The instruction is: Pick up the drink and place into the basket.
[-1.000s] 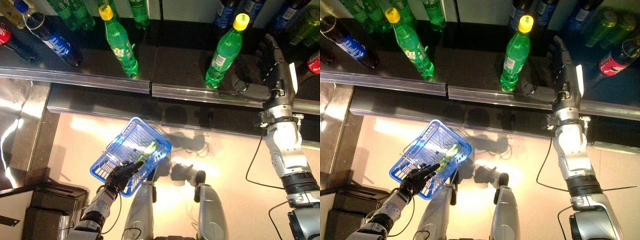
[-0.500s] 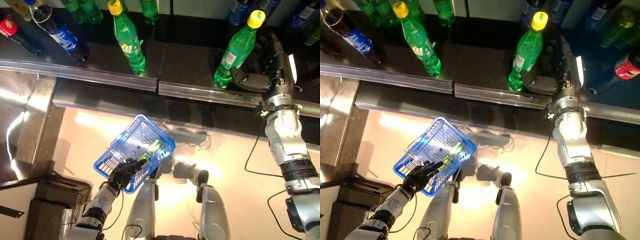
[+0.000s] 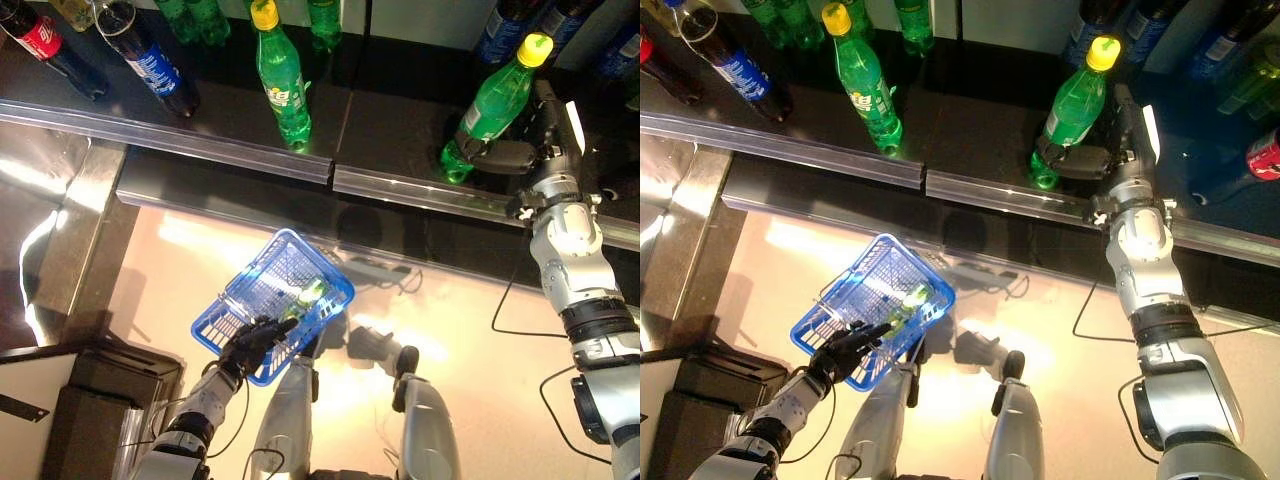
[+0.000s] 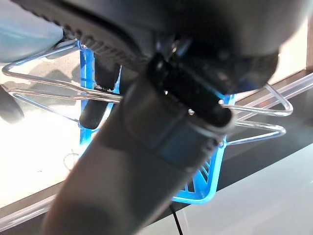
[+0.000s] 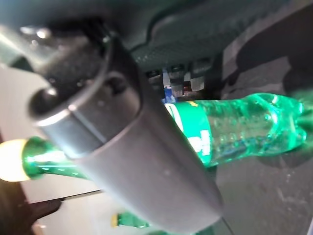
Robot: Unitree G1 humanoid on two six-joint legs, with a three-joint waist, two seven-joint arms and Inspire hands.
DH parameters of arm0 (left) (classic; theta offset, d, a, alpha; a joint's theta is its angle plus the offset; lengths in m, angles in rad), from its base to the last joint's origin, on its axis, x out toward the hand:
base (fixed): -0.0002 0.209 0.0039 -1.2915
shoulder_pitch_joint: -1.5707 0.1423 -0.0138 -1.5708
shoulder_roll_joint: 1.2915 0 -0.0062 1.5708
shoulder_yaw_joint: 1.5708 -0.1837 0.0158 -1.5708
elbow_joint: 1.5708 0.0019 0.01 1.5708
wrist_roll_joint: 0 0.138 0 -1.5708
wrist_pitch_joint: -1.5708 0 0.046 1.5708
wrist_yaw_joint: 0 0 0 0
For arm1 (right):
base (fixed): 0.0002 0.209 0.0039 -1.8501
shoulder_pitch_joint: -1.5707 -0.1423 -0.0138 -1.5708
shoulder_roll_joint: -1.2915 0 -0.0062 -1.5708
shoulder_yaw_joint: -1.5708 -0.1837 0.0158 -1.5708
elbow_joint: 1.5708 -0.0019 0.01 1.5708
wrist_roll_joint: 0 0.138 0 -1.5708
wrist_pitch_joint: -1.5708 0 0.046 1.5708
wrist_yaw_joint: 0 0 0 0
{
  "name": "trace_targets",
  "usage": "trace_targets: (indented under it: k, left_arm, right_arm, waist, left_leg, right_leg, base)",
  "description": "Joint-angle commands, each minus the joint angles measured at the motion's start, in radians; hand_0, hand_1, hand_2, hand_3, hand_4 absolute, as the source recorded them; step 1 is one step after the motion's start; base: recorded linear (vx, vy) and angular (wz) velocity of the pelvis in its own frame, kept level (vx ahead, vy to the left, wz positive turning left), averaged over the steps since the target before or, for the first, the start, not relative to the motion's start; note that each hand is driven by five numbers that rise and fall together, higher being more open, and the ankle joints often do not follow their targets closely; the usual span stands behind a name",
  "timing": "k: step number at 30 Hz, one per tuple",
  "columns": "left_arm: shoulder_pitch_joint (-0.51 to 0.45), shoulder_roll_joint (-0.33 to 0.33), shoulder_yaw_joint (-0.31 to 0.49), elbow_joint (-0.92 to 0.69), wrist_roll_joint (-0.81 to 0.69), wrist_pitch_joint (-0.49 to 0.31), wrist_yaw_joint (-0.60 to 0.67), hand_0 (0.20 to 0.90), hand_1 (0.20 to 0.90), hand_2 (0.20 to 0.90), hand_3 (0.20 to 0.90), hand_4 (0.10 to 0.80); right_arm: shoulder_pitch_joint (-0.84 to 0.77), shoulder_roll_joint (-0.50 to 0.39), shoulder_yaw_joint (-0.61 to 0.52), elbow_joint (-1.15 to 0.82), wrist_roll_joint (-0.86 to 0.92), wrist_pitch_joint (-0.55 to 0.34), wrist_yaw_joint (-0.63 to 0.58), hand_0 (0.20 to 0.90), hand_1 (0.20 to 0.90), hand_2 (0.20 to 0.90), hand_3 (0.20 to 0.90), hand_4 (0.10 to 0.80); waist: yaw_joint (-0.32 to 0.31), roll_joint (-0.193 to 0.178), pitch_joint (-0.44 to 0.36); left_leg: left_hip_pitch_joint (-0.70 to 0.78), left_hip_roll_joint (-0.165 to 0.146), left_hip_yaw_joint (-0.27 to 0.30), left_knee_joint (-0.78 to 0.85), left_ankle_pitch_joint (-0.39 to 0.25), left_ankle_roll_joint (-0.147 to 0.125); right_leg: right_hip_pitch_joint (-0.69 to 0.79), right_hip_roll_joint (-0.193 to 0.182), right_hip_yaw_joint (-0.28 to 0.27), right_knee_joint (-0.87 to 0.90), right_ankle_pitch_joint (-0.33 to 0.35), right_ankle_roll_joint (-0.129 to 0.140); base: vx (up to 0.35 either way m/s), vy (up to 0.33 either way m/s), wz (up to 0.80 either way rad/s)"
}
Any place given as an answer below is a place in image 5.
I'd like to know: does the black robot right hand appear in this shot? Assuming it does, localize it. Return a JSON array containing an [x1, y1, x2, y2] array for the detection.
[[0, 0, 301, 233]]

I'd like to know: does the green soda bottle yellow cap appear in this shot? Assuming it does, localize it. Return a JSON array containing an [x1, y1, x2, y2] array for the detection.
[[111, 212, 150, 229], [0, 94, 308, 183]]

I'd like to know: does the cola bottle blue cap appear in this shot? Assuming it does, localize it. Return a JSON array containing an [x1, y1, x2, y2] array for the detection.
[[162, 70, 178, 103]]

